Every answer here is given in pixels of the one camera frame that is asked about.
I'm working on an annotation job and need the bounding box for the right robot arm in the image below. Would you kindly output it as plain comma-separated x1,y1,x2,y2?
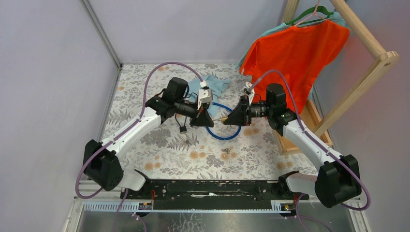
222,82,363,208

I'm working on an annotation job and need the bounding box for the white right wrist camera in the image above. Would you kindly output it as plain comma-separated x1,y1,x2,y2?
243,82,255,104

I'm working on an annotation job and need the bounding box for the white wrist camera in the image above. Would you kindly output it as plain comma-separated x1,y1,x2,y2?
197,81,213,111
243,82,255,104

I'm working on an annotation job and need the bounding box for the teal t-shirt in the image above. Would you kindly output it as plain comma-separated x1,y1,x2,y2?
236,12,350,69

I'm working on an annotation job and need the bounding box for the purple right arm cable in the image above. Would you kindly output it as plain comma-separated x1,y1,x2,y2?
249,70,371,232

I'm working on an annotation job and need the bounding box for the green clothes hanger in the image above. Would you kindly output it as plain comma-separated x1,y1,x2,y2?
285,5,333,26

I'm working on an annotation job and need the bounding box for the blue cable lock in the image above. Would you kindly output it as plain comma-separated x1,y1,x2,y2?
205,101,242,141

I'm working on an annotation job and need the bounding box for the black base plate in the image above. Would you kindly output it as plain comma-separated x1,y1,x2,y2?
121,179,300,206

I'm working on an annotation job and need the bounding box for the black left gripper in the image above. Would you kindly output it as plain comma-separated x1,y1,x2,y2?
174,99,214,128

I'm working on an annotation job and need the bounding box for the brass padlock with key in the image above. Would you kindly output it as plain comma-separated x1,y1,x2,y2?
213,116,228,124

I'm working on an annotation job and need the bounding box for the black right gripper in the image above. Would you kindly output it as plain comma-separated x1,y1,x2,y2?
224,95,273,127

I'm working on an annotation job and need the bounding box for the pink clothes hanger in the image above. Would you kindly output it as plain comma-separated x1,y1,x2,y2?
294,0,326,27

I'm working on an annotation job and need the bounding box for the wooden clothes rack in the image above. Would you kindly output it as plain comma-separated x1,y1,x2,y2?
271,0,401,156

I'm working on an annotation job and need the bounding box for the aluminium slotted rail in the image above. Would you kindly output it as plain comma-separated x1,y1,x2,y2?
83,200,298,214

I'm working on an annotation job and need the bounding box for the orange t-shirt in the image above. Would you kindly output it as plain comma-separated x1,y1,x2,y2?
239,20,350,113

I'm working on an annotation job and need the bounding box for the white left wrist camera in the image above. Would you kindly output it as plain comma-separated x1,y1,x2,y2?
197,81,213,111

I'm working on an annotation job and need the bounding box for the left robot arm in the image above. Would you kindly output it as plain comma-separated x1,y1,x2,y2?
82,77,214,199

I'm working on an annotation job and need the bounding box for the light blue towel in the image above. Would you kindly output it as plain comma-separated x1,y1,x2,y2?
188,75,231,118

